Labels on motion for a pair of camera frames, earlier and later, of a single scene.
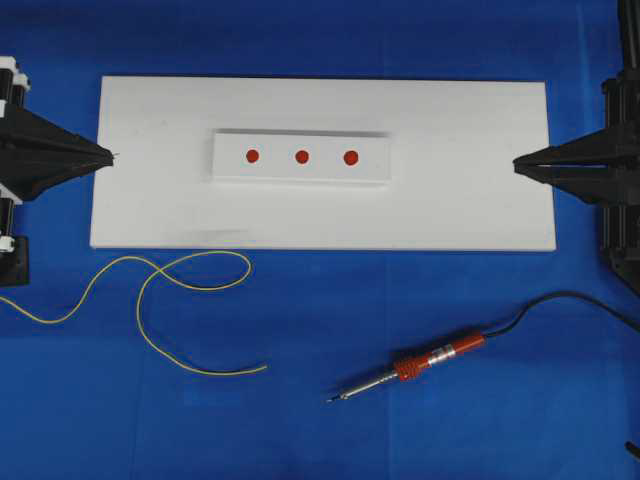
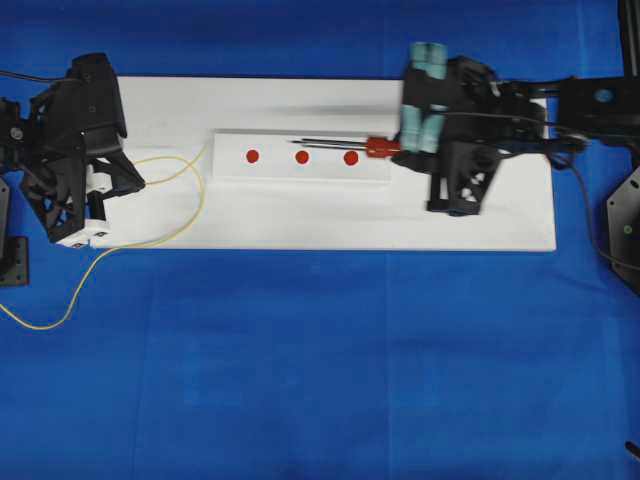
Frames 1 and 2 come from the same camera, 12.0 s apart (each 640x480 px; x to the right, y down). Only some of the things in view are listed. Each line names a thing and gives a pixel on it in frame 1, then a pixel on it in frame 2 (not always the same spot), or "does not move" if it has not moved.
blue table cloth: x=135 y=363 does not move
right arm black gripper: x=583 y=167 to x=485 y=115
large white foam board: x=332 y=164 does not move
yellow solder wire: x=160 y=272 to x=191 y=164
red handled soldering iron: x=413 y=368 to x=375 y=146
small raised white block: x=301 y=156 does not move
